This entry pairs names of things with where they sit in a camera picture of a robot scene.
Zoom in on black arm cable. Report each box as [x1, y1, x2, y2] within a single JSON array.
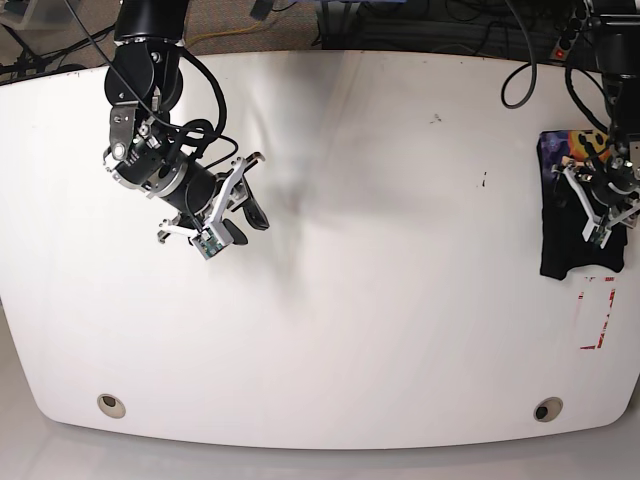
[[501, 0, 541, 109], [59, 0, 241, 166]]

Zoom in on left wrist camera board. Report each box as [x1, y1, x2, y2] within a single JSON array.
[[587, 226, 611, 249]]

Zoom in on red tape rectangle marking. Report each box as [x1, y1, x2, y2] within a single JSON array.
[[574, 276, 616, 351]]

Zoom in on left table cable grommet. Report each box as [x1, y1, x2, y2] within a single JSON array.
[[97, 394, 126, 419]]

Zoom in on table cable grommet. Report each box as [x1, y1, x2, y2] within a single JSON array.
[[533, 397, 564, 423], [97, 394, 126, 419]]

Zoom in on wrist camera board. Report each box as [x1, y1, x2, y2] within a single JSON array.
[[191, 225, 233, 260], [587, 226, 611, 249]]

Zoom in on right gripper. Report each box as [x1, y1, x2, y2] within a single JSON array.
[[155, 152, 270, 246]]

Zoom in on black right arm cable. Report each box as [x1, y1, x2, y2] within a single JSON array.
[[59, 0, 241, 166]]

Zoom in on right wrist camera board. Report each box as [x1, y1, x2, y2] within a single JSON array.
[[191, 225, 233, 260]]

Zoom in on right table cable grommet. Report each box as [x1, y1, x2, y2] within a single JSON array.
[[533, 397, 564, 423]]

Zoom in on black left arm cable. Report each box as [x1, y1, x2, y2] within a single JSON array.
[[501, 0, 541, 109]]

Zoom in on black tripod stand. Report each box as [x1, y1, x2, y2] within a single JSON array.
[[1, 22, 105, 85]]

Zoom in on yellow cable on floor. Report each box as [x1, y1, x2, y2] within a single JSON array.
[[184, 19, 261, 49]]

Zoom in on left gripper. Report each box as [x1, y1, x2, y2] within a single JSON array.
[[549, 155, 639, 240]]

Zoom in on black graphic T-shirt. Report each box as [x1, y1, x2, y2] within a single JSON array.
[[536, 130, 627, 281]]

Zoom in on black power strip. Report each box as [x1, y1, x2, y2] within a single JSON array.
[[549, 1, 589, 65]]

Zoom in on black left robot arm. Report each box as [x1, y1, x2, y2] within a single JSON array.
[[559, 1, 639, 248]]

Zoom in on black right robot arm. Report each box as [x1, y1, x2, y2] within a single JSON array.
[[103, 1, 269, 259]]

